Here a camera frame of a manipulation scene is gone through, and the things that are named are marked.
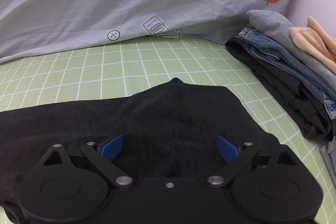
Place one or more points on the folded blue jeans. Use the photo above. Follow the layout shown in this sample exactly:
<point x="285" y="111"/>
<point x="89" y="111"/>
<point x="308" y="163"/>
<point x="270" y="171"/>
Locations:
<point x="275" y="54"/>

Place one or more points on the folded peach garment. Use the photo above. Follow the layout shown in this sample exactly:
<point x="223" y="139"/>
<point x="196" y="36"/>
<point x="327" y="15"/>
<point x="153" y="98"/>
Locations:
<point x="309" y="37"/>

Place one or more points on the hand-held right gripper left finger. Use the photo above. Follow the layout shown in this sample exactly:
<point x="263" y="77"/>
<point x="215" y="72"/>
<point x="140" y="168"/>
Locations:
<point x="113" y="147"/>

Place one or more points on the grey garment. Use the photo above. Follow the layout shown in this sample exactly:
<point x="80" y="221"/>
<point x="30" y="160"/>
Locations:
<point x="329" y="158"/>

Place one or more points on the folded black garment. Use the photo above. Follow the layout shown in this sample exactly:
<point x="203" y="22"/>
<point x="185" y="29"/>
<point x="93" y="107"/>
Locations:
<point x="275" y="83"/>

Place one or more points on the folded grey sweatshirt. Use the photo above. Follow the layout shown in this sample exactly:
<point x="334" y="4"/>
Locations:
<point x="270" y="22"/>

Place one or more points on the green checked bed sheet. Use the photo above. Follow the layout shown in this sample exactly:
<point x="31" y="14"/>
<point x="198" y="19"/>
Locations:
<point x="105" y="69"/>

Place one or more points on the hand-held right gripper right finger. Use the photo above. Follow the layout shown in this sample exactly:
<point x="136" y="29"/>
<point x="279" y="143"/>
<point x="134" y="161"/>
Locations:
<point x="226" y="148"/>

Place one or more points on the black sweater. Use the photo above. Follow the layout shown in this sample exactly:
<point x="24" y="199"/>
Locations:
<point x="170" y="113"/>

